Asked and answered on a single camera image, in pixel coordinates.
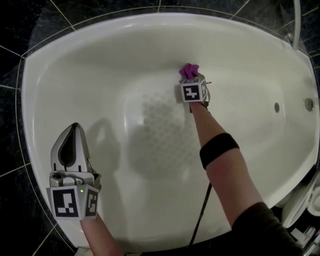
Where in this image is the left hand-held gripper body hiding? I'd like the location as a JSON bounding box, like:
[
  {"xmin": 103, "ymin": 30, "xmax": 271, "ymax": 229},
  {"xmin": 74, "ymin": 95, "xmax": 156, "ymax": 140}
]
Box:
[{"xmin": 45, "ymin": 169, "xmax": 102, "ymax": 222}]

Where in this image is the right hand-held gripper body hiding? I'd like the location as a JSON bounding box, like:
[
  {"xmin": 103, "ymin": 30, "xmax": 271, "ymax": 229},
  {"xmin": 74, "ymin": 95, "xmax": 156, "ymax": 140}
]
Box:
[{"xmin": 178, "ymin": 74, "xmax": 211, "ymax": 104}]

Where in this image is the purple cleaning cloth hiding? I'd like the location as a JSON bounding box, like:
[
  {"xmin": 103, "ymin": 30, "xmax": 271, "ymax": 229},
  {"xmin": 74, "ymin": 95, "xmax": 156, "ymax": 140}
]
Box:
[{"xmin": 178, "ymin": 63, "xmax": 200, "ymax": 81}]

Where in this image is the white bathtub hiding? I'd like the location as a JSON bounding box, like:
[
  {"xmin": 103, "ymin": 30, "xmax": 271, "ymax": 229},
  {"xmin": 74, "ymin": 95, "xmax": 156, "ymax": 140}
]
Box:
[{"xmin": 20, "ymin": 12, "xmax": 320, "ymax": 252}]

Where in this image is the person's left forearm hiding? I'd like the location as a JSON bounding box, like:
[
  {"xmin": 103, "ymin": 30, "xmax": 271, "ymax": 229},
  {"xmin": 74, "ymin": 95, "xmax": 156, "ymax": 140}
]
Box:
[{"xmin": 79, "ymin": 213, "xmax": 126, "ymax": 256}]

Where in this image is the person's right forearm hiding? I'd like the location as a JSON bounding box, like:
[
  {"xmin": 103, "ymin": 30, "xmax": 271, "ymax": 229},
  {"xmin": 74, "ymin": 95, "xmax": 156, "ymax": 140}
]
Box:
[{"xmin": 188, "ymin": 100, "xmax": 264, "ymax": 226}]

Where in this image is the chrome grab bar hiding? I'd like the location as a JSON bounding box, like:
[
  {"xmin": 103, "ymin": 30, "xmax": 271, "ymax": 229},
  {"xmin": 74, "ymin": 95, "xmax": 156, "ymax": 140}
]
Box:
[{"xmin": 284, "ymin": 0, "xmax": 301, "ymax": 51}]

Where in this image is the white toilet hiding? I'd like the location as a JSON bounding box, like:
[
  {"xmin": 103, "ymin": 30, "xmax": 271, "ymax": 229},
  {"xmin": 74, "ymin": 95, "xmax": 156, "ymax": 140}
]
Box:
[{"xmin": 280, "ymin": 169, "xmax": 320, "ymax": 230}]

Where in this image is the person's dark right sleeve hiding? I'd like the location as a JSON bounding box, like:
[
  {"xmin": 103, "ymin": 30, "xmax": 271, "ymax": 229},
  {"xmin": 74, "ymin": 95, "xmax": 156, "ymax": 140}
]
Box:
[{"xmin": 229, "ymin": 201, "xmax": 305, "ymax": 256}]

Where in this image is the black cable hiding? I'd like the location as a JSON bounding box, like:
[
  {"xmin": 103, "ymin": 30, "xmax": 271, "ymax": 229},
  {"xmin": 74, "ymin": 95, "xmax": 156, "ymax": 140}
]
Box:
[{"xmin": 187, "ymin": 183, "xmax": 214, "ymax": 247}]

